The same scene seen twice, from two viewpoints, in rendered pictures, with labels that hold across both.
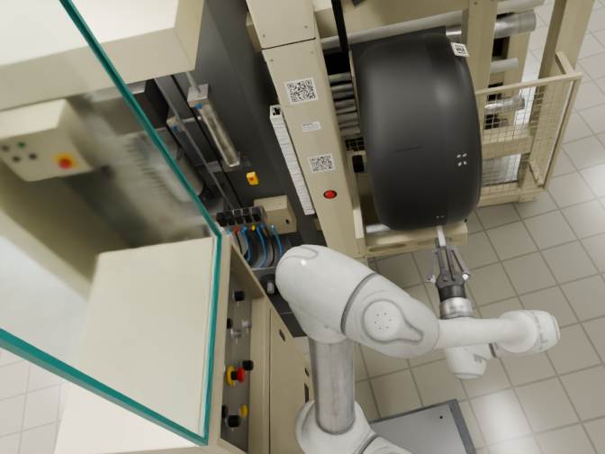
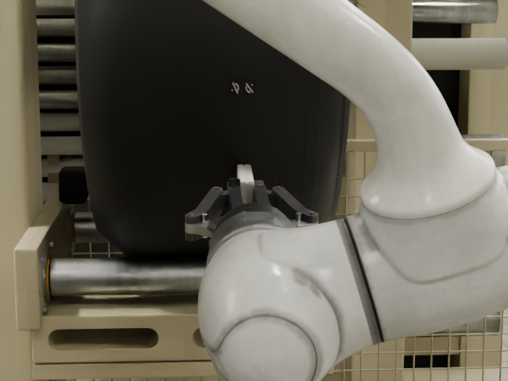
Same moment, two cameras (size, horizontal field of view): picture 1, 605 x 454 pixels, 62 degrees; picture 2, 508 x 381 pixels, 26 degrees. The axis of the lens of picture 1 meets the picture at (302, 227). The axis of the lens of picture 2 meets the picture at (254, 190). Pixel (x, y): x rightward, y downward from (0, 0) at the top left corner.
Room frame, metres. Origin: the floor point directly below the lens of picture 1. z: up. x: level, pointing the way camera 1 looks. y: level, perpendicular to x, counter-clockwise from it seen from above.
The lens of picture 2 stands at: (-0.35, -0.01, 1.24)
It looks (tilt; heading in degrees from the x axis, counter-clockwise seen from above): 10 degrees down; 341
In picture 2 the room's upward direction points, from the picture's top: straight up
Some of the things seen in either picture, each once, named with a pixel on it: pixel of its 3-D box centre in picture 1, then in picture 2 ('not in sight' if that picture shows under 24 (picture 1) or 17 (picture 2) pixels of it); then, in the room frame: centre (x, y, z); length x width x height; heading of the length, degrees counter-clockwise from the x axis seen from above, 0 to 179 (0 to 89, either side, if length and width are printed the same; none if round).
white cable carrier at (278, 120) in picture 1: (296, 165); not in sight; (1.08, -0.05, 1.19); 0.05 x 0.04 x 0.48; 164
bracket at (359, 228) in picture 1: (356, 198); (50, 249); (1.08, -0.22, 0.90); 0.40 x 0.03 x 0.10; 164
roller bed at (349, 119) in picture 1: (331, 98); (49, 107); (1.46, -0.28, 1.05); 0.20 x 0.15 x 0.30; 74
